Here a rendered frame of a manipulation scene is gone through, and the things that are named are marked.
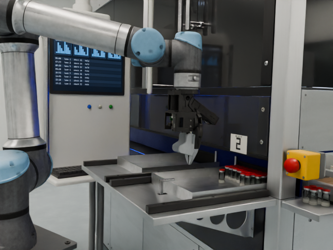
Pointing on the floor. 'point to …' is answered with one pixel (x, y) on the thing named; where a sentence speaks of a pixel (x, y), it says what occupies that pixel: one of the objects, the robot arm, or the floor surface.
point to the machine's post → (284, 119)
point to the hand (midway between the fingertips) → (191, 159)
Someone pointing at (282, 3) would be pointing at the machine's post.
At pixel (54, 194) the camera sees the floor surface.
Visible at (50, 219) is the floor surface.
